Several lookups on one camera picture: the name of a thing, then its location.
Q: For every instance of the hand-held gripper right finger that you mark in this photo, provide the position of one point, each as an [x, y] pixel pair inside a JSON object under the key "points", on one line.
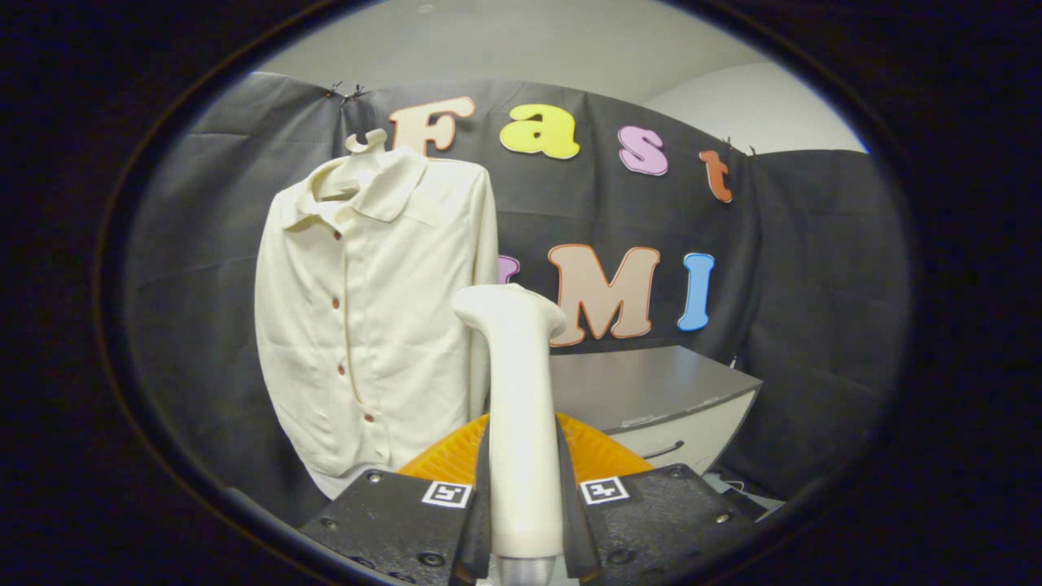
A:
{"points": [[570, 529]]}

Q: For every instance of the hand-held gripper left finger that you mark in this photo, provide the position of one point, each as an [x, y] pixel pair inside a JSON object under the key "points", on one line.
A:
{"points": [[480, 537]]}

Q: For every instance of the cream button-up shirt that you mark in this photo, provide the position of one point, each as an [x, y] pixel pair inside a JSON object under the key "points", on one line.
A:
{"points": [[383, 309]]}

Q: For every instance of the grey-topped white cabinet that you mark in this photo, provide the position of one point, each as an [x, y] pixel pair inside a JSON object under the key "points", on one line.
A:
{"points": [[635, 382]]}

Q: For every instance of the cream plastic hanger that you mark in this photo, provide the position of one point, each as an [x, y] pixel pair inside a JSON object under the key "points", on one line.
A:
{"points": [[366, 145]]}

